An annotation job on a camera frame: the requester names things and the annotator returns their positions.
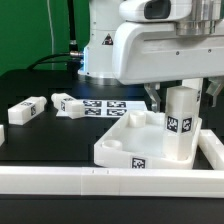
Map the white desk top tray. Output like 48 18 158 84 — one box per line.
94 110 202 169

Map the white left obstacle bar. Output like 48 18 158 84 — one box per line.
0 125 5 146

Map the white cable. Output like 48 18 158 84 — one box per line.
46 0 56 70

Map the AprilTag marker sheet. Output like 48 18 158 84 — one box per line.
55 98 148 118

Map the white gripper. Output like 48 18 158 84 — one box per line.
112 21 224 113

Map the white front obstacle bar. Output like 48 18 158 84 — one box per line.
0 166 224 198

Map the white obstacle bar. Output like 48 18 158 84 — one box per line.
198 129 224 171
0 125 5 146
0 166 224 198

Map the black cable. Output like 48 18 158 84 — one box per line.
26 0 85 71

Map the white right obstacle bar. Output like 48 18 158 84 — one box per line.
198 129 224 171

